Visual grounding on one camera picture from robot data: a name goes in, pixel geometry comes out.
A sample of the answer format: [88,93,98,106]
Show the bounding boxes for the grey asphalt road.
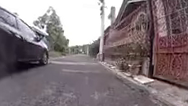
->
[0,45,188,106]

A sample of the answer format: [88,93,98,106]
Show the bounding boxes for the pale utility pole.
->
[85,0,111,62]

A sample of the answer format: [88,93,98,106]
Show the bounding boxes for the potted plants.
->
[113,54,144,77]

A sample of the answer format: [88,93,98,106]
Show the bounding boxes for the black car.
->
[0,0,56,94]

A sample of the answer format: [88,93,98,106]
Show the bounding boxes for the red ornate fence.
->
[99,0,160,76]

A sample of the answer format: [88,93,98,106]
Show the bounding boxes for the green tree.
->
[30,5,73,54]

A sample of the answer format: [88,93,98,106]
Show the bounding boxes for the concrete pavement strip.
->
[94,60,188,106]

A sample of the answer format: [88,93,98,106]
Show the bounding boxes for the red ornate metal gate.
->
[140,0,188,91]

